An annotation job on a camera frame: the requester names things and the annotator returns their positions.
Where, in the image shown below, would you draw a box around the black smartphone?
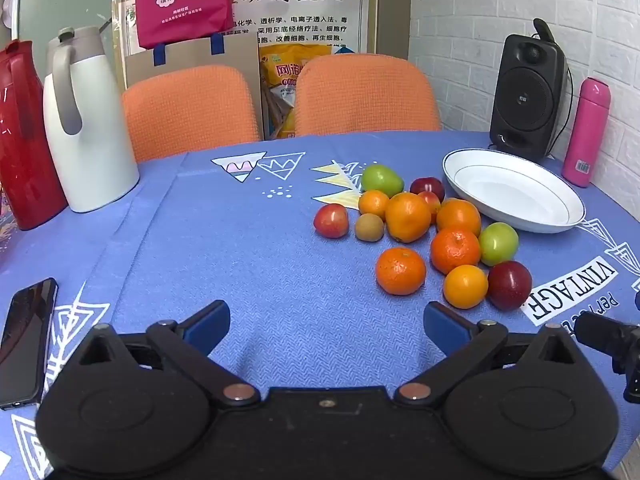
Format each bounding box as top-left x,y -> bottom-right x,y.
0,277 -> 59,411

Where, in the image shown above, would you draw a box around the blue printed tablecloth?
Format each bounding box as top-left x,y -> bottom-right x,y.
0,132 -> 640,480

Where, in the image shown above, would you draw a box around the white thermos jug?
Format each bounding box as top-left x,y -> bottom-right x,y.
42,26 -> 141,213

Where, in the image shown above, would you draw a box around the brown paper bag blue handles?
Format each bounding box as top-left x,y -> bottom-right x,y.
124,32 -> 261,96

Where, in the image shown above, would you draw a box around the orange chair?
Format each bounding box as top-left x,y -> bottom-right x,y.
121,65 -> 261,163
295,55 -> 443,137

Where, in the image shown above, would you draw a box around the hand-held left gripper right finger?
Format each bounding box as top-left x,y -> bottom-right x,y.
395,302 -> 581,407

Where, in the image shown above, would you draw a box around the pink tote bag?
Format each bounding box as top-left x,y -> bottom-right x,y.
135,0 -> 235,51

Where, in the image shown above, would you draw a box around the pointed green plum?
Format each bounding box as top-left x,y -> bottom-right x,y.
361,164 -> 405,198

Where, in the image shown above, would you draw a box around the red yellow plum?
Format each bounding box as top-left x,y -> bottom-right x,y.
417,191 -> 442,225

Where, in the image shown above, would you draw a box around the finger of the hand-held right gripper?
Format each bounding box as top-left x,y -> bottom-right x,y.
574,312 -> 640,403

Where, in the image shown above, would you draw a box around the small orange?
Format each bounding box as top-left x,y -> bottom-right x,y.
358,189 -> 391,222

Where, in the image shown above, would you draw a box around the large orange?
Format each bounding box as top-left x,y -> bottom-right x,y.
384,192 -> 432,243

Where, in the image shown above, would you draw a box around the dark red plum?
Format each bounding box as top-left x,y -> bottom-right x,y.
487,260 -> 533,311
410,176 -> 446,201

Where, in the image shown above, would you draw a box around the deep orange mandarin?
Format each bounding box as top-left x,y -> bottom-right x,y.
375,247 -> 427,296
430,227 -> 482,276

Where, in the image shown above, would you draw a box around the white plate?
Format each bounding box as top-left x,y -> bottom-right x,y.
442,148 -> 587,234

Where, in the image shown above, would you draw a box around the black speaker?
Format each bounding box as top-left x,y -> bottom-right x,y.
489,18 -> 568,158

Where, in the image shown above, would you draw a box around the yellow snack bag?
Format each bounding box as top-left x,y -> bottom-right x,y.
258,42 -> 346,141

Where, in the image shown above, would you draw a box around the red thermos jug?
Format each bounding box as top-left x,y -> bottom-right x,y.
0,39 -> 68,231

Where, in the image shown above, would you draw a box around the wall poster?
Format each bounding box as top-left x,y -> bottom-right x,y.
227,0 -> 378,56

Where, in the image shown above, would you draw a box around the round green plum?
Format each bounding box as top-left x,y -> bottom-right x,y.
478,222 -> 520,267

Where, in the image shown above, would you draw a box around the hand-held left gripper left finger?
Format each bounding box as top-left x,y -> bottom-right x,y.
75,300 -> 261,408

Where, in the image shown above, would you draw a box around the brown kiwi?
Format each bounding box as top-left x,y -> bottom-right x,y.
354,213 -> 386,243

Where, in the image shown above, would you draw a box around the pink bottle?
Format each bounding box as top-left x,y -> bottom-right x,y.
561,77 -> 612,188

